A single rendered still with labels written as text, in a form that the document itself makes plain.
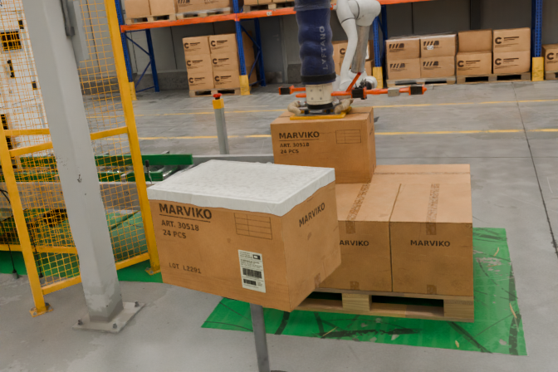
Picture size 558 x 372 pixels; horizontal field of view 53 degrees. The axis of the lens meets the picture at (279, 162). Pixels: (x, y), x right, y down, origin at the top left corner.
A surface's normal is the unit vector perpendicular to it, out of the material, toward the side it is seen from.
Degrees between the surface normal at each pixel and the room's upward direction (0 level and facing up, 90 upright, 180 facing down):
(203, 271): 90
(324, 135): 90
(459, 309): 90
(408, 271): 90
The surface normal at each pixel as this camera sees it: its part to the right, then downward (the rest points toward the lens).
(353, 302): -0.29, 0.29
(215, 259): -0.52, 0.28
